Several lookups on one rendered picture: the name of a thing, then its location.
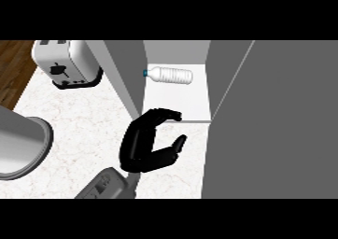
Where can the clear plastic water bottle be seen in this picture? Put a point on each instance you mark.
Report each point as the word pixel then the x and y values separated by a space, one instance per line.
pixel 173 75

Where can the grey round pot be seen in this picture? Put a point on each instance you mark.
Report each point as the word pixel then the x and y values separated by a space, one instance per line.
pixel 16 143

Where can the grey cabinet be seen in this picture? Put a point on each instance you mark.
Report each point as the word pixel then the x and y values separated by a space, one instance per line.
pixel 176 99

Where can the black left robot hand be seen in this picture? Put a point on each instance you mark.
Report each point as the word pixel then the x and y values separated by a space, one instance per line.
pixel 138 146

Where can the white toaster with black base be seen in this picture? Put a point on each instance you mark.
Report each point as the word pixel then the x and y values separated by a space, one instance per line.
pixel 67 63

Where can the dark grey cabinet door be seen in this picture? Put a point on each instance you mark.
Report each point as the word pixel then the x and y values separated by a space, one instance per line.
pixel 281 124

